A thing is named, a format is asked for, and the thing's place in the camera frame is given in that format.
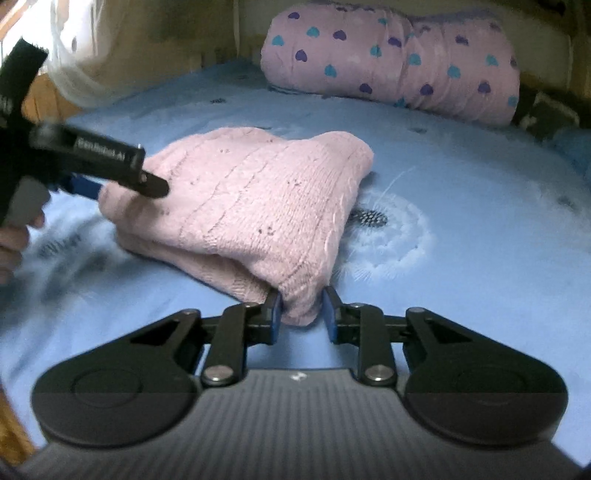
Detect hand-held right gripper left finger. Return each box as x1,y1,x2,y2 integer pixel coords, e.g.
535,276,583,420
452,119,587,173
130,290,283,387

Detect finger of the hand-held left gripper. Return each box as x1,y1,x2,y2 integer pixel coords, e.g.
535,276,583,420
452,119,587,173
57,175,105,202
135,168,171,199

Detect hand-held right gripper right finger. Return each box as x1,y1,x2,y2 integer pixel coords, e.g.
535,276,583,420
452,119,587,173
321,286,463,387

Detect pink knitted cardigan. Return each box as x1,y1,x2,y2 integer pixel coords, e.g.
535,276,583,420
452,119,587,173
98,127,374,326

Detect person's left hand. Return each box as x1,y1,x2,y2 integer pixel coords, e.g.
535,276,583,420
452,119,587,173
0,209,47,288

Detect translucent bed net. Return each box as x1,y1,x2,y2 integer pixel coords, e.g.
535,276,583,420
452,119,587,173
44,0,141,110

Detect blue dandelion print bedsheet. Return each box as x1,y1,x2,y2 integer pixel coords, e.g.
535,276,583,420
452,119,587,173
0,60,591,462

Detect pink heart-pattern pillow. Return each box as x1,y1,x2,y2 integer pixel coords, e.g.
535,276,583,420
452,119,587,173
259,4,522,128

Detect blue pillow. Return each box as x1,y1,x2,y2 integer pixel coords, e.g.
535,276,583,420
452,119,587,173
549,127,591,182

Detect dark patterned cloth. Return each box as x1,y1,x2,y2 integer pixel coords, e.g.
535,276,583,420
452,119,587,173
512,90,581,136

